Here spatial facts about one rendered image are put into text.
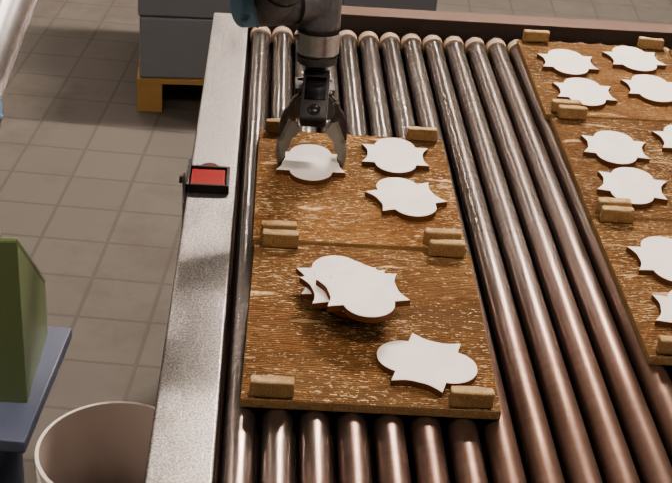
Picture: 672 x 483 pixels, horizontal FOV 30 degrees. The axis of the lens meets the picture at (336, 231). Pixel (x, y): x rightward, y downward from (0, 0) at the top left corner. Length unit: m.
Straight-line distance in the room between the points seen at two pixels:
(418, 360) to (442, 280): 0.24
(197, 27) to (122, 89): 0.47
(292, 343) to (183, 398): 0.18
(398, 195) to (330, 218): 0.14
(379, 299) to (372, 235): 0.28
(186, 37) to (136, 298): 1.30
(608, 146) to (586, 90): 0.27
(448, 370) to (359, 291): 0.18
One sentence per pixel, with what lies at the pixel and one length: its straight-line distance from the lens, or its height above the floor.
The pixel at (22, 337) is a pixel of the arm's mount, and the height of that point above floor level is 0.98.
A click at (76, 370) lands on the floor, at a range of 3.32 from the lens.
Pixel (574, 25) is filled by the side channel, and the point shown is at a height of 0.95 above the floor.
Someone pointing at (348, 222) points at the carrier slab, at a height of 0.94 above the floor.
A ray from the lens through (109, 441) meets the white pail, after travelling 2.65.
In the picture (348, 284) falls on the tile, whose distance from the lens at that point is 1.83.
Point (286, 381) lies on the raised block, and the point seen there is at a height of 0.96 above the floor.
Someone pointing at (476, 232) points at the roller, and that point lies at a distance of 2.15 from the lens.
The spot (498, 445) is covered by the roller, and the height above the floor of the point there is 0.92.
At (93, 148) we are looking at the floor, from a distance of 4.41.
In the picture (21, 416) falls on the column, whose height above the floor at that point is 0.87.
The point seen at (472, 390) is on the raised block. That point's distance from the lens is 1.69.
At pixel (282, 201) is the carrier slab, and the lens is 2.14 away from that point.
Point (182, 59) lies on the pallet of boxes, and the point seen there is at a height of 0.21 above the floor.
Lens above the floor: 1.97
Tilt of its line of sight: 30 degrees down
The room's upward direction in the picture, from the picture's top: 5 degrees clockwise
